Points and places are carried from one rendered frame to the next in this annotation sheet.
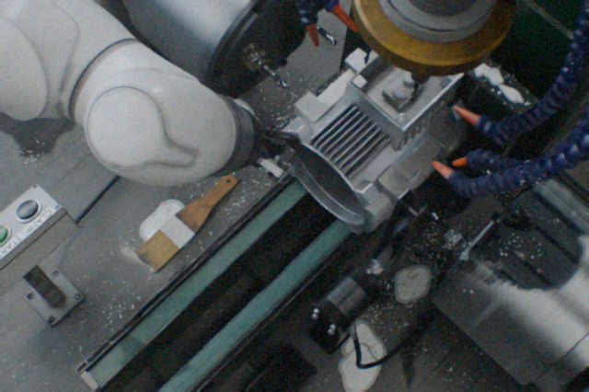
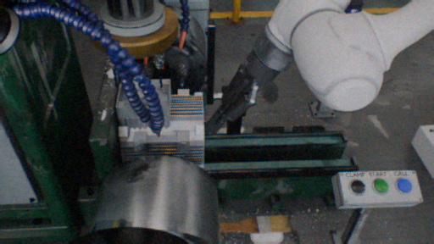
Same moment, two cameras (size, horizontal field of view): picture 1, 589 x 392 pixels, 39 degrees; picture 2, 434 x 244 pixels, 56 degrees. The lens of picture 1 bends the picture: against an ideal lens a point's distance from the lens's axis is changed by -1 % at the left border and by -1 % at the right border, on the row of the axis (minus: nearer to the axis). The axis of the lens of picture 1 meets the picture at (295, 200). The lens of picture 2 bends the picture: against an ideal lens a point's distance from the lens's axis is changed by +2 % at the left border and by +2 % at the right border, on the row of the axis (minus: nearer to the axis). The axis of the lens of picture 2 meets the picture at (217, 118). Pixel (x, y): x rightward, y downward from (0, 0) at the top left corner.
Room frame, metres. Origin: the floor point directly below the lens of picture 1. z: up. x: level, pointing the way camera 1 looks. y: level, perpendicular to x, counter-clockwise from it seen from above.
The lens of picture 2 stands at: (0.92, 0.52, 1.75)
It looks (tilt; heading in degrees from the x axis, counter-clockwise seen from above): 43 degrees down; 227
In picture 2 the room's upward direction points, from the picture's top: 2 degrees clockwise
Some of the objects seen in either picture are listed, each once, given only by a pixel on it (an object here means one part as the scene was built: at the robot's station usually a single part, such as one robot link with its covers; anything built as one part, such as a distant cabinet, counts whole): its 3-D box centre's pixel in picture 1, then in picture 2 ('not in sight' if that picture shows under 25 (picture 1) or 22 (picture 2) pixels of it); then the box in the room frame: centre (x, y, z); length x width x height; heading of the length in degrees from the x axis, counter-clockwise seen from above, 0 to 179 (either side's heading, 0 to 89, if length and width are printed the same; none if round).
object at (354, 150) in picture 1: (372, 138); (164, 130); (0.52, -0.10, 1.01); 0.20 x 0.19 x 0.19; 142
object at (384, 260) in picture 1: (394, 237); (211, 65); (0.34, -0.13, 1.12); 0.04 x 0.03 x 0.26; 142
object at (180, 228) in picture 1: (190, 219); (253, 225); (0.44, 0.17, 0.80); 0.21 x 0.05 x 0.01; 144
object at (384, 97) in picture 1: (401, 90); (145, 103); (0.55, -0.12, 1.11); 0.12 x 0.11 x 0.07; 142
